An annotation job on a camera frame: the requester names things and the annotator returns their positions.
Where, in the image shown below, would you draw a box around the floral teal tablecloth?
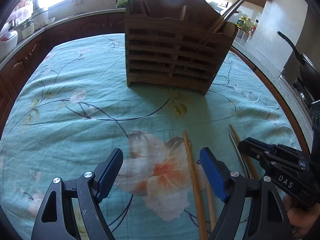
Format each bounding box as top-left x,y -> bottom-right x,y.
1,34 -> 299,239

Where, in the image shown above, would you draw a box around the gas stove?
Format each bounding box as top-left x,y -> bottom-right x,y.
279,75 -> 319,112

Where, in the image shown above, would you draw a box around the brown wooden chopstick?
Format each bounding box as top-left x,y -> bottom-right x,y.
183,130 -> 207,240

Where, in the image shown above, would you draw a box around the green colander with vegetables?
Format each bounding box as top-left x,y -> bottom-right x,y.
116,0 -> 130,8

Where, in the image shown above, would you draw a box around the brown wooden utensil holder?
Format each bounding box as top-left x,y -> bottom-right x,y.
124,0 -> 238,94

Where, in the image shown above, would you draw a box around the steel fork wooden handle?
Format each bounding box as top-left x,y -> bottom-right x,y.
179,5 -> 187,21

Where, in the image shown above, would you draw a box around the black wok with handle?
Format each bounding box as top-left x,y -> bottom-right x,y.
277,31 -> 319,90

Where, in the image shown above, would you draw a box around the white pink rice cooker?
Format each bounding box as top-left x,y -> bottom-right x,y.
0,30 -> 18,61

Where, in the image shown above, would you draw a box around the white pot cooker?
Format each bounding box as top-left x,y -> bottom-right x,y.
21,8 -> 49,39

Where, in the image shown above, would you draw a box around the person's right hand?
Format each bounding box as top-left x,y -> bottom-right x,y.
283,194 -> 319,239

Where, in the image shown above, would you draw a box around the yellow oil bottles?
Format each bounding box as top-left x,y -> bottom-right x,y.
236,15 -> 259,36

